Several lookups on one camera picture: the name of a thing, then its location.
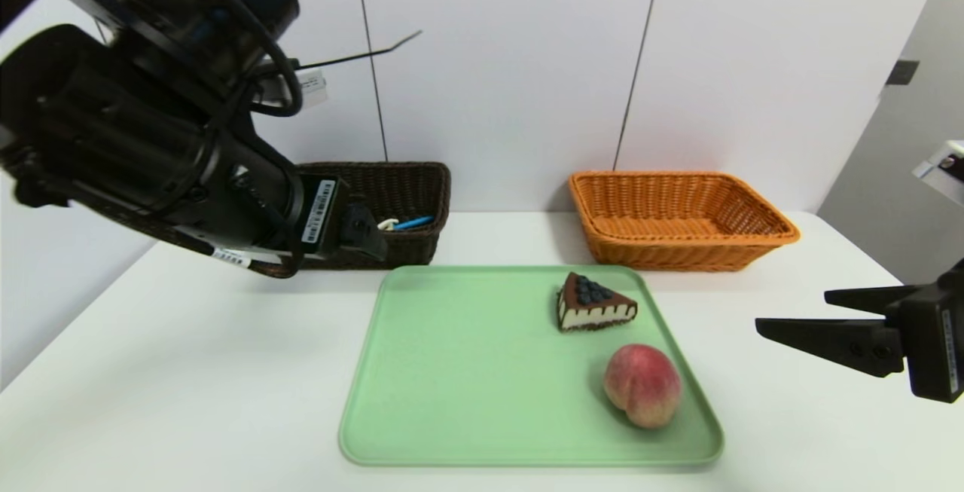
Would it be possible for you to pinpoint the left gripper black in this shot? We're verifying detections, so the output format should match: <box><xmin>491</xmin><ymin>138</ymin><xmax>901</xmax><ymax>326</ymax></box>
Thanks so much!
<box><xmin>253</xmin><ymin>152</ymin><xmax>389</xmax><ymax>262</ymax></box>

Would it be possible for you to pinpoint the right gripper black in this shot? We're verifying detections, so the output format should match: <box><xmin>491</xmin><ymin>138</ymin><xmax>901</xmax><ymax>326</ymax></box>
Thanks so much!
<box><xmin>755</xmin><ymin>258</ymin><xmax>964</xmax><ymax>404</ymax></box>

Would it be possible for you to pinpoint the pink yellow peach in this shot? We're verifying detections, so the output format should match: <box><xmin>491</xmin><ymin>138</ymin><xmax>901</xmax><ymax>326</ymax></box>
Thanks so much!
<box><xmin>603</xmin><ymin>344</ymin><xmax>684</xmax><ymax>430</ymax></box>

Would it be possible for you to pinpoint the dark brown wicker basket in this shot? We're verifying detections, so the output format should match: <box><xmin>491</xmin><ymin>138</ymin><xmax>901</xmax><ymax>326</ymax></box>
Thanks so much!
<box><xmin>297</xmin><ymin>161</ymin><xmax>452</xmax><ymax>269</ymax></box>

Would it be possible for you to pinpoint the orange wicker basket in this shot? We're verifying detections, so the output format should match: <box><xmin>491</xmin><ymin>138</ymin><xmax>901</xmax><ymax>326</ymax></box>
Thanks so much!
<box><xmin>569</xmin><ymin>170</ymin><xmax>801</xmax><ymax>273</ymax></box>

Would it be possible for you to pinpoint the light green plastic tray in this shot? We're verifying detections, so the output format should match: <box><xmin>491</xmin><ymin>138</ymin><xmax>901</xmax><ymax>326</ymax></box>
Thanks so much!
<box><xmin>338</xmin><ymin>264</ymin><xmax>725</xmax><ymax>469</ymax></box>

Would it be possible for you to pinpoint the black zip tie tail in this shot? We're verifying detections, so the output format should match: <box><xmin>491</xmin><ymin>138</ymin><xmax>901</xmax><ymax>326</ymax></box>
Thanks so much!
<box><xmin>297</xmin><ymin>30</ymin><xmax>423</xmax><ymax>72</ymax></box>

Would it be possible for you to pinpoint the chocolate blueberry cake slice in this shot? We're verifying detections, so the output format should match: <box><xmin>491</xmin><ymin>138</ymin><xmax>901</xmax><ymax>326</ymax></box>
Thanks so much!
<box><xmin>557</xmin><ymin>272</ymin><xmax>639</xmax><ymax>334</ymax></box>

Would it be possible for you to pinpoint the thin cable with white label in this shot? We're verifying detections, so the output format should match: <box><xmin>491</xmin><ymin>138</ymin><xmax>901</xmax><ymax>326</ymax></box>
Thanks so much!
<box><xmin>181</xmin><ymin>232</ymin><xmax>257</xmax><ymax>268</ymax></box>

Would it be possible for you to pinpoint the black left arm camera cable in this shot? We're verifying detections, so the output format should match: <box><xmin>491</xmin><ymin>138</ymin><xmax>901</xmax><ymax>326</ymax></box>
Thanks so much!
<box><xmin>192</xmin><ymin>0</ymin><xmax>304</xmax><ymax>176</ymax></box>

